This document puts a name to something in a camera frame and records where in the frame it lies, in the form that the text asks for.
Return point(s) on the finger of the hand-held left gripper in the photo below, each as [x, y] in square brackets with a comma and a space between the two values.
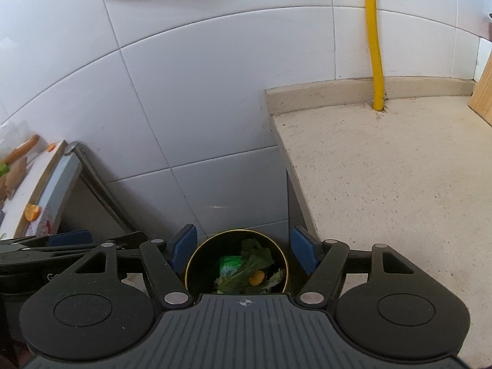
[69, 237]
[57, 254]

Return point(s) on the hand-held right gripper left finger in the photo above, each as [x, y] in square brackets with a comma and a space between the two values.
[184, 248]

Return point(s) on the green vegetable scraps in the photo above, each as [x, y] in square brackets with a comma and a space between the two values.
[276, 278]

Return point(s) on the tiny orange peel bit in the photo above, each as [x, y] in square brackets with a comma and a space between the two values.
[50, 147]

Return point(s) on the white chopping board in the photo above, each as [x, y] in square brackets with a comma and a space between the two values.
[32, 184]

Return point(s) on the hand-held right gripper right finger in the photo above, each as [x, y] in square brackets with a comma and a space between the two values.
[303, 250]

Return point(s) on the ginger root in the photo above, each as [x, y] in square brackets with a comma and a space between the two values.
[15, 176]

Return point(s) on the grey box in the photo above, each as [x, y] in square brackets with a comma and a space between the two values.
[57, 196]

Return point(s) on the green snack packet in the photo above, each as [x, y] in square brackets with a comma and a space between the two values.
[230, 267]

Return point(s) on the yellow pipe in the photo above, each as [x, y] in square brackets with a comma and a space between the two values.
[374, 46]

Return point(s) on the wooden knife block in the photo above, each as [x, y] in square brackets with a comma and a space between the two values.
[483, 100]

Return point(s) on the carrot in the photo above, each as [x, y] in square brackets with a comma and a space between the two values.
[23, 149]

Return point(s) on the orange peel piece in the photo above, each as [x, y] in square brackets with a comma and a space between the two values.
[32, 212]
[256, 278]

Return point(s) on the black gold-rimmed trash can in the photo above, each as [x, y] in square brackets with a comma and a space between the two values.
[200, 265]

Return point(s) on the dark green lettuce leaf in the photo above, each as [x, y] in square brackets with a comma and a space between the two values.
[251, 263]

